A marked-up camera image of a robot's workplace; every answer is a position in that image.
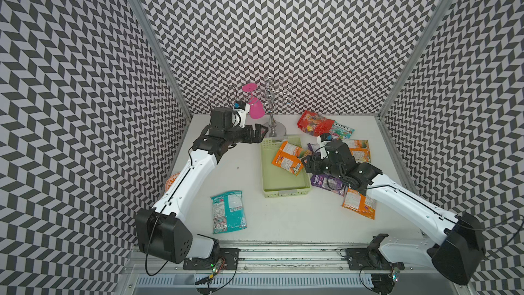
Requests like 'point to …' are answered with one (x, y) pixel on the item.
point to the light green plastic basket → (277, 181)
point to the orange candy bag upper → (359, 149)
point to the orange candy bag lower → (357, 202)
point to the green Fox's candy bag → (339, 130)
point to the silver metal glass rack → (272, 90)
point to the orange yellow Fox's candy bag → (288, 157)
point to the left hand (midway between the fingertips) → (257, 129)
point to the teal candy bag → (228, 212)
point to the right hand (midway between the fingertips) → (310, 163)
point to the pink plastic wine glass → (256, 108)
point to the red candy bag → (314, 124)
